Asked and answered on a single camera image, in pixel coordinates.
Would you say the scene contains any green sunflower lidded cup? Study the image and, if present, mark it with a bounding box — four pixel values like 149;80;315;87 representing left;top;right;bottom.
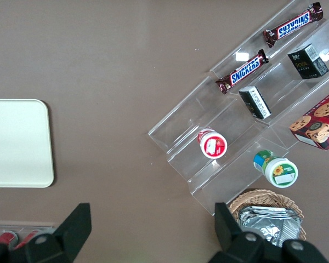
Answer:
253;150;299;190

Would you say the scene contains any clear acrylic stepped display shelf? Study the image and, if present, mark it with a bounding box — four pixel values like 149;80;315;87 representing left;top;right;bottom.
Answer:
147;0;329;216

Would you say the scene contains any Snickers chocolate bar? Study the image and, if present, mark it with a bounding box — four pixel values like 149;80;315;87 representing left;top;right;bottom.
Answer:
215;49;270;95
263;2;325;49

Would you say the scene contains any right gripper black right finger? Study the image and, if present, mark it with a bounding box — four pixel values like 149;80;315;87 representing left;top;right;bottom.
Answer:
208;202;265;263

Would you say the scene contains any wicker basket with foil packs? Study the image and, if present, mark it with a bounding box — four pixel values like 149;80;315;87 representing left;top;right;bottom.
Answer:
228;188;307;242

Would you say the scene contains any cream rectangular plastic tray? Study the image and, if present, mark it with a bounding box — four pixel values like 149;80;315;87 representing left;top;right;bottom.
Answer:
0;99;55;188

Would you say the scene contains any red cookie box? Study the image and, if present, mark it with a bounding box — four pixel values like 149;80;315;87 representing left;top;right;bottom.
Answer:
289;87;329;151

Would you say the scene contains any small black carton box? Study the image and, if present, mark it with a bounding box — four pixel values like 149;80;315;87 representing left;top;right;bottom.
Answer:
238;85;272;121
287;43;329;81

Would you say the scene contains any red cola bottle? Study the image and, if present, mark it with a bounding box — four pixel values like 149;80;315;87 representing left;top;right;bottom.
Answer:
14;229;42;249
0;231;18;245

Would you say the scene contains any clear acrylic bottle rack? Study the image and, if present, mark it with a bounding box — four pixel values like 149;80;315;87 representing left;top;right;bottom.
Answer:
0;220;56;245

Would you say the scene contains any red lidded yogurt cup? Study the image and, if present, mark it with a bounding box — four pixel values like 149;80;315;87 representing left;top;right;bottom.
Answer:
196;128;228;159

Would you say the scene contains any foil wrapped package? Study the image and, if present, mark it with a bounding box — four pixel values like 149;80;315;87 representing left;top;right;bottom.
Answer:
242;205;293;217
237;211;304;248

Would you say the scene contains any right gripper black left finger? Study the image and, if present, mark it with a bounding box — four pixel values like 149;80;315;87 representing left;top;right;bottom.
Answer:
24;202;92;263

